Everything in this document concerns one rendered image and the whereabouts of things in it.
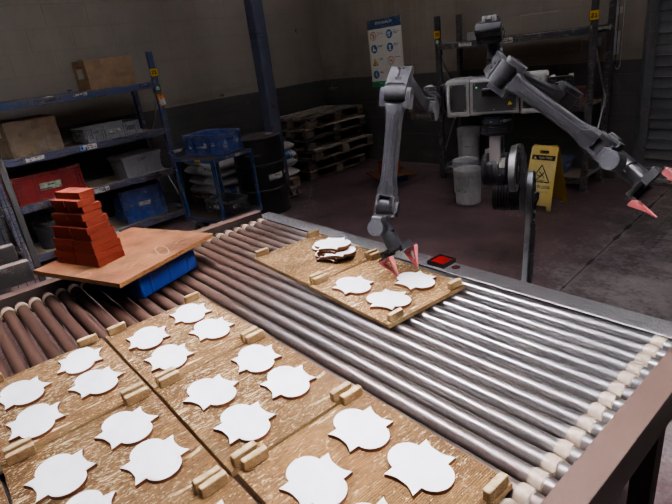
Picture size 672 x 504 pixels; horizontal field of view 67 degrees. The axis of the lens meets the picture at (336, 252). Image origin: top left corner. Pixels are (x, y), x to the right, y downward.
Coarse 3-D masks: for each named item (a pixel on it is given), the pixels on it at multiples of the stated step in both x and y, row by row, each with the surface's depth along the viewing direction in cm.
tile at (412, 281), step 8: (408, 272) 179; (416, 272) 178; (400, 280) 174; (408, 280) 173; (416, 280) 172; (424, 280) 171; (432, 280) 171; (408, 288) 169; (416, 288) 168; (424, 288) 167
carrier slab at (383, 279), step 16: (352, 272) 187; (368, 272) 186; (384, 272) 184; (400, 272) 182; (320, 288) 178; (384, 288) 172; (400, 288) 171; (432, 288) 168; (464, 288) 168; (352, 304) 164; (368, 304) 163; (416, 304) 159; (432, 304) 160; (384, 320) 152; (400, 320) 152
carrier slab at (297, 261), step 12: (312, 240) 224; (276, 252) 215; (288, 252) 214; (300, 252) 212; (312, 252) 210; (360, 252) 204; (264, 264) 206; (276, 264) 203; (288, 264) 202; (300, 264) 200; (312, 264) 199; (324, 264) 197; (336, 264) 196; (348, 264) 195; (288, 276) 193; (300, 276) 189
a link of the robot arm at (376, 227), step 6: (396, 204) 176; (396, 210) 176; (372, 216) 171; (378, 216) 171; (384, 216) 173; (390, 216) 176; (396, 216) 178; (372, 222) 171; (378, 222) 170; (384, 222) 173; (372, 228) 171; (378, 228) 171; (384, 228) 171; (372, 234) 172; (378, 234) 171
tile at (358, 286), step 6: (360, 276) 180; (336, 282) 178; (342, 282) 178; (348, 282) 177; (354, 282) 176; (360, 282) 176; (366, 282) 175; (372, 282) 175; (336, 288) 174; (342, 288) 173; (348, 288) 173; (354, 288) 172; (360, 288) 172; (366, 288) 171; (348, 294) 170; (354, 294) 170; (360, 294) 169
